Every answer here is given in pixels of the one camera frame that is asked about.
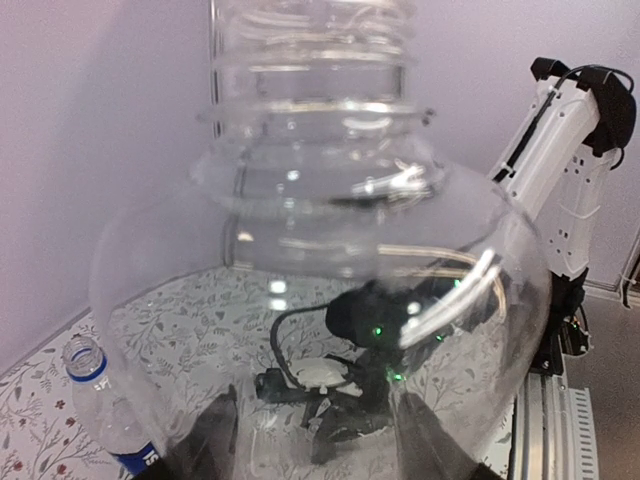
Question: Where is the aluminium front rail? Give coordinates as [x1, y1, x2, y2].
[507, 373, 600, 480]

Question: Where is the Pepsi bottle blue label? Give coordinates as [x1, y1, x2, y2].
[62, 336, 159, 476]

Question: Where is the white sport bottle cap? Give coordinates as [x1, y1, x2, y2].
[290, 358, 348, 389]

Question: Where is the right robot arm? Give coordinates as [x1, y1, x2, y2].
[195, 50, 635, 479]

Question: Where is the clear plastic bottle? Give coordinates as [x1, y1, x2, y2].
[90, 1, 550, 479]

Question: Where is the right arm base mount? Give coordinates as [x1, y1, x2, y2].
[529, 269, 590, 376]

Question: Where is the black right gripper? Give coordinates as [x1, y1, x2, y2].
[301, 352, 475, 480]

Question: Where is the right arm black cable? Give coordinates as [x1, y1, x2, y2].
[269, 304, 331, 386]

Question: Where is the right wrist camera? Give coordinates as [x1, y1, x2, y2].
[254, 368, 304, 403]

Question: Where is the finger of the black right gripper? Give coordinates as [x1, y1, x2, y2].
[187, 385, 238, 479]

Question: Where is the floral patterned table mat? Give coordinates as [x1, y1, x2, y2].
[0, 259, 516, 480]

